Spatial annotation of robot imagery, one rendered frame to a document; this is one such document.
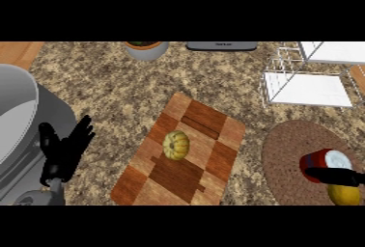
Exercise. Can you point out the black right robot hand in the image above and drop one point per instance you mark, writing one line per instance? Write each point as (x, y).
(334, 176)

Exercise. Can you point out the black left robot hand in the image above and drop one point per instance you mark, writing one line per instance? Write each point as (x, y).
(63, 151)

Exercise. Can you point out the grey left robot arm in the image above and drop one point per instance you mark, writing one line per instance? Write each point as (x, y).
(47, 196)

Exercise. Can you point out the red can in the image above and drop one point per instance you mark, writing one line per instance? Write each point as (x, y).
(325, 160)

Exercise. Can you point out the round brown woven placemat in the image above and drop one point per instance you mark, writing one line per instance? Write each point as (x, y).
(297, 164)

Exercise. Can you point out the yellow fruit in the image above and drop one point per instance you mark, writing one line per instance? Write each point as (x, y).
(344, 195)

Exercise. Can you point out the yellow-green ribbed squash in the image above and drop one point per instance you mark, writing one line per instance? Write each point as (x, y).
(176, 145)

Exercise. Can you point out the patchwork wooden cutting board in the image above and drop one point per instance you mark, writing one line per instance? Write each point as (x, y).
(182, 152)

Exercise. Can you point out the grey plant pot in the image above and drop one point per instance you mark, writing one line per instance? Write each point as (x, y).
(146, 49)

